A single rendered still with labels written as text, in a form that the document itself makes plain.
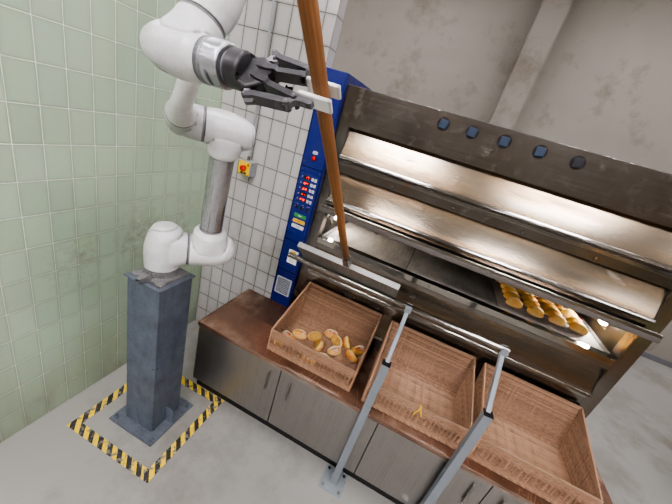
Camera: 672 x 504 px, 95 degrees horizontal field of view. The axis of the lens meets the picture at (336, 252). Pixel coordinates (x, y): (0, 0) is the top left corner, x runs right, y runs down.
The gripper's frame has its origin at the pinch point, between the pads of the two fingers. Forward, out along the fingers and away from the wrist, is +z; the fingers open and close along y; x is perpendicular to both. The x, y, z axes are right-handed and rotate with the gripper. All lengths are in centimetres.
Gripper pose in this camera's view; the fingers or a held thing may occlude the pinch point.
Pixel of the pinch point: (320, 94)
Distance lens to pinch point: 65.7
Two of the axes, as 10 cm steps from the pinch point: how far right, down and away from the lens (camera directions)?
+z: 9.0, 3.8, -2.2
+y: -4.3, 8.5, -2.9
